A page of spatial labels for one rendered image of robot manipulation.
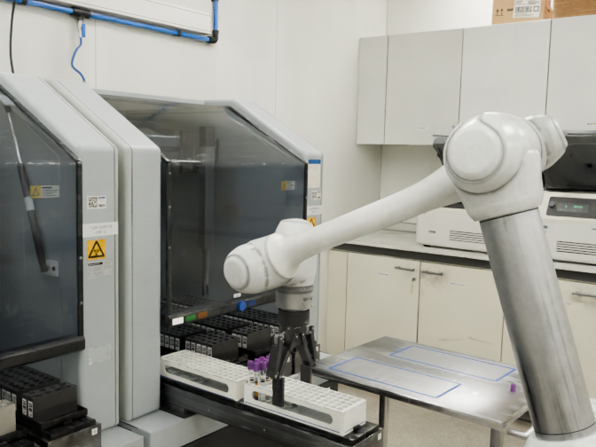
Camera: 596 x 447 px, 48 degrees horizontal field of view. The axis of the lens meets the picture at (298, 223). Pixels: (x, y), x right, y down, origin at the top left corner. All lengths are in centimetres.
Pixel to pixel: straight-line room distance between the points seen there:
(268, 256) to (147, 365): 58
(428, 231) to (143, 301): 247
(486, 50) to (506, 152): 309
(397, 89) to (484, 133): 331
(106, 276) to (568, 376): 105
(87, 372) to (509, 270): 102
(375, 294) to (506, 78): 149
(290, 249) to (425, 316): 271
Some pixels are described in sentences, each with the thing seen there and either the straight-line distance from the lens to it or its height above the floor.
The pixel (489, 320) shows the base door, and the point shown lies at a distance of 388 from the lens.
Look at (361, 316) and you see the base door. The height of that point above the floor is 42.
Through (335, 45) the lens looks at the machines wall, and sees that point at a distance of 435.
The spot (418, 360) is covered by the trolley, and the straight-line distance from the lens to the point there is 208.
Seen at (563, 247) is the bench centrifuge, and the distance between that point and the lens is 369.
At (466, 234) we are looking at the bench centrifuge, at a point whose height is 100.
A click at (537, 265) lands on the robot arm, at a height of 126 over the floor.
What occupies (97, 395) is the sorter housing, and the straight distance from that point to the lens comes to 174.
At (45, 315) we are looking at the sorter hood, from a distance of 159.
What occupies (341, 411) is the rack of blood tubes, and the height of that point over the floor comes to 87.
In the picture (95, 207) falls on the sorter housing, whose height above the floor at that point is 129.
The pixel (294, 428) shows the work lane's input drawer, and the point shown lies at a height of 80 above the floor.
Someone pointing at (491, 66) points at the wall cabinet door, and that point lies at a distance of 414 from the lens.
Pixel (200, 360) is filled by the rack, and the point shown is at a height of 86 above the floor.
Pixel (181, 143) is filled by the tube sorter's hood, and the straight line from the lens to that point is 192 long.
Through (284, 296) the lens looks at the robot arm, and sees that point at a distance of 156.
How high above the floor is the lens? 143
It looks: 6 degrees down
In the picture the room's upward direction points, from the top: 1 degrees clockwise
